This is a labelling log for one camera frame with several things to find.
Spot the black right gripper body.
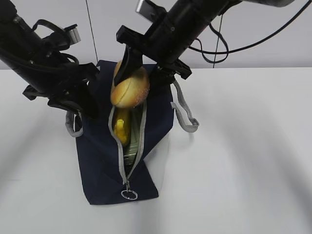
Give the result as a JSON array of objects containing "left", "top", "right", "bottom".
[{"left": 116, "top": 13, "right": 192, "bottom": 79}]

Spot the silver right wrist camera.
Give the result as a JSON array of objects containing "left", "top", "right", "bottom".
[{"left": 135, "top": 0, "right": 167, "bottom": 22}]

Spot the brown bread roll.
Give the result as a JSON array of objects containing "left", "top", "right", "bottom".
[{"left": 110, "top": 60, "right": 150, "bottom": 109}]

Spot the yellow banana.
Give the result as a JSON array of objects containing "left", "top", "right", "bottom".
[{"left": 113, "top": 108, "right": 131, "bottom": 147}]

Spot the metal zipper pull ring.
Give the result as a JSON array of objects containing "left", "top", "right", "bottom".
[{"left": 120, "top": 180, "right": 138, "bottom": 200}]

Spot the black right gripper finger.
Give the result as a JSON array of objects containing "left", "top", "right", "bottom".
[
  {"left": 114, "top": 46, "right": 143, "bottom": 85},
  {"left": 148, "top": 65, "right": 175, "bottom": 94}
]

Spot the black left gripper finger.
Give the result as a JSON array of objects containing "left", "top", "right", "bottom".
[
  {"left": 47, "top": 99, "right": 80, "bottom": 113},
  {"left": 70, "top": 83, "right": 99, "bottom": 119}
]

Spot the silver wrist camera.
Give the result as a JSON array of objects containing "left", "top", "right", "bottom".
[
  {"left": 135, "top": 0, "right": 167, "bottom": 22},
  {"left": 48, "top": 23, "right": 81, "bottom": 48}
]

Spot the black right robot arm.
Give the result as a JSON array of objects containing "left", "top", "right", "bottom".
[{"left": 114, "top": 0, "right": 241, "bottom": 89}]

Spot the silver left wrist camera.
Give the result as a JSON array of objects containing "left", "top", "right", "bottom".
[{"left": 48, "top": 23, "right": 81, "bottom": 48}]

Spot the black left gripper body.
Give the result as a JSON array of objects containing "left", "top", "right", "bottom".
[{"left": 22, "top": 48, "right": 99, "bottom": 101}]

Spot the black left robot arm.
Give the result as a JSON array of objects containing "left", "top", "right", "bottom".
[{"left": 0, "top": 0, "right": 99, "bottom": 118}]

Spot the navy blue lunch bag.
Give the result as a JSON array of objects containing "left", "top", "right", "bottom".
[{"left": 65, "top": 59, "right": 200, "bottom": 205}]

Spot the green lidded lunch box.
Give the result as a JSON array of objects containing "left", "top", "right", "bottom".
[{"left": 123, "top": 113, "right": 142, "bottom": 174}]

